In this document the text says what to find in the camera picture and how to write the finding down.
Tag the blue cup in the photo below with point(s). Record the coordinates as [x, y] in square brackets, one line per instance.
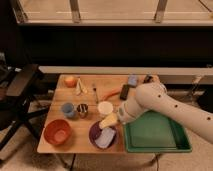
[68, 110]

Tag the purple bowl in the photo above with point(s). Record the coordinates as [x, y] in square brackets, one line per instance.
[95, 132]

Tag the black office chair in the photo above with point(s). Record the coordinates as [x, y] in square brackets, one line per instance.
[17, 92]

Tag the peeled banana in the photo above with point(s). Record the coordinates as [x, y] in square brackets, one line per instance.
[80, 87]

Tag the metal cup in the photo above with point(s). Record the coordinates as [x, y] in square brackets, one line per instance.
[82, 110]

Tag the orange bowl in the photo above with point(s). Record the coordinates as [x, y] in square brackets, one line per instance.
[57, 132]

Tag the blue sponge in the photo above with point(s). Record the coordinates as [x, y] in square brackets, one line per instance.
[132, 80]

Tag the small fork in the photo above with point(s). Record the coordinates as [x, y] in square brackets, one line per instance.
[95, 93]

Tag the green plastic tray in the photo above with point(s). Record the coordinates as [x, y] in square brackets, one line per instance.
[155, 133]

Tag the brown patterned object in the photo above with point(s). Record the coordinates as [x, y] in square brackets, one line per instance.
[148, 79]

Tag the black rectangular block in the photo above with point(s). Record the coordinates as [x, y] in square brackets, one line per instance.
[124, 92]

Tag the orange carrot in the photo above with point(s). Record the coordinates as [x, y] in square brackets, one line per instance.
[110, 94]

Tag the orange apple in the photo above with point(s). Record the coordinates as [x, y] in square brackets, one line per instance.
[70, 81]

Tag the light blue grey towel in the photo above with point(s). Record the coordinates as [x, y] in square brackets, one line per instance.
[106, 137]

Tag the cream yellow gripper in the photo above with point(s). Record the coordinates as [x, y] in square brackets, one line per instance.
[108, 121]

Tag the white cup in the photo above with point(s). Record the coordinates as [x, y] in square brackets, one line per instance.
[105, 108]

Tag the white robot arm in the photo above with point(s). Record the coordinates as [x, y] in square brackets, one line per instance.
[153, 96]

